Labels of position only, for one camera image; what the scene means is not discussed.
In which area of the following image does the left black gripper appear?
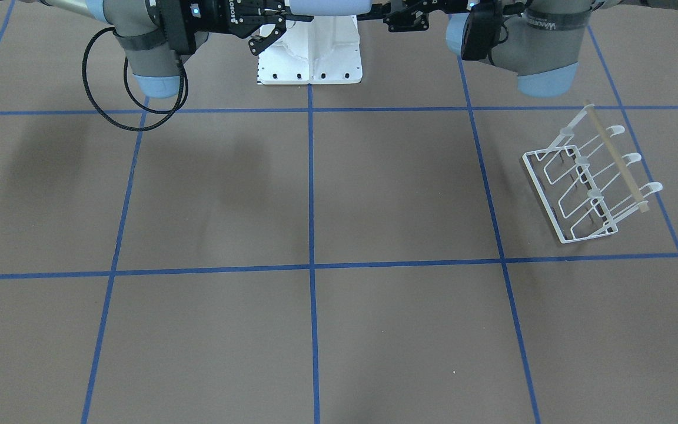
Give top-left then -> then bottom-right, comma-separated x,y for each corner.
356,1 -> 528,60

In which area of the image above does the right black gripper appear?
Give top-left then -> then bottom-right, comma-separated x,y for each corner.
162,1 -> 314,56

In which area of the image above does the light blue plastic cup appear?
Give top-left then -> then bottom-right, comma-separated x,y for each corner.
288,0 -> 373,16

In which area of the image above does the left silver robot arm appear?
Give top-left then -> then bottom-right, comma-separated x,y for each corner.
357,1 -> 620,98

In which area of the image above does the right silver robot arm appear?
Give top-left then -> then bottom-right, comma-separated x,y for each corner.
46,1 -> 317,99

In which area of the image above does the white central robot pedestal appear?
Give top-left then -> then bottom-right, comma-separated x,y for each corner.
257,16 -> 363,85

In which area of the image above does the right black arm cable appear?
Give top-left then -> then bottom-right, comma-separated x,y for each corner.
82,26 -> 189,131

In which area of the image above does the white wire cup rack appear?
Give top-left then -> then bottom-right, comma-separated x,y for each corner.
521,102 -> 663,244

